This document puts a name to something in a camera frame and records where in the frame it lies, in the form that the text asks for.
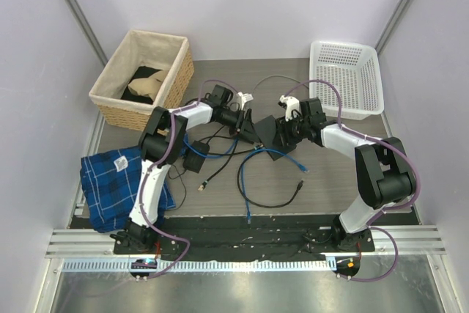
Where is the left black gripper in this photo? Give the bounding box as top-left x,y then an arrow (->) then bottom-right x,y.
218,108 -> 259,144

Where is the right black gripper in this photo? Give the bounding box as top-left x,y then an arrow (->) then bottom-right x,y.
274,112 -> 310,148

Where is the black network switch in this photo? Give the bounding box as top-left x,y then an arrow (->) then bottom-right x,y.
254,115 -> 292,161

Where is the black ethernet cable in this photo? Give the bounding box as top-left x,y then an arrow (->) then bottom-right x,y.
240,180 -> 306,209

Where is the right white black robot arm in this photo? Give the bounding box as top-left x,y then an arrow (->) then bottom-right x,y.
276,95 -> 418,251

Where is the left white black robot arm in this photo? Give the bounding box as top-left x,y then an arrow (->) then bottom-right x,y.
116,84 -> 259,254

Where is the black power adapter brick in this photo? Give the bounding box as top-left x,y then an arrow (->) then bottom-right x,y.
182,141 -> 210,173

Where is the white plastic perforated basket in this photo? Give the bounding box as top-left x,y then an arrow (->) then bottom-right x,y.
309,41 -> 384,120

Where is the beige cloth in basket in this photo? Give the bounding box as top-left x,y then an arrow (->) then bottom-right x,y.
128,70 -> 169,100

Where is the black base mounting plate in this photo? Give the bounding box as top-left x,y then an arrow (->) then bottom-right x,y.
69,213 -> 421,259

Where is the wicker basket with liner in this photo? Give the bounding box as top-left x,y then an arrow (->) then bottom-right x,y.
89,29 -> 194,131

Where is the black cloth in basket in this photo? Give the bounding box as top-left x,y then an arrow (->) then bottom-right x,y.
121,66 -> 160,105

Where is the blue plaid cloth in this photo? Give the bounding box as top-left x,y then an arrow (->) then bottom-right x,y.
80,147 -> 177,233

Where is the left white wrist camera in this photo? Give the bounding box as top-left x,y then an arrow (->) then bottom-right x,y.
235,92 -> 254,111

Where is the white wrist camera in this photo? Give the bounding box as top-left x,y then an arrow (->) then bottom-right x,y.
235,92 -> 254,111
278,95 -> 301,122

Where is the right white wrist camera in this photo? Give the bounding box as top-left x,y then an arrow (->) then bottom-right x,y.
278,95 -> 301,122

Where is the grey ethernet cable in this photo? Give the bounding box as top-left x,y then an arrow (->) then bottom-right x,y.
252,75 -> 311,100

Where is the black teal-tipped cable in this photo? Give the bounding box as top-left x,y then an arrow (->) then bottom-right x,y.
164,133 -> 243,213

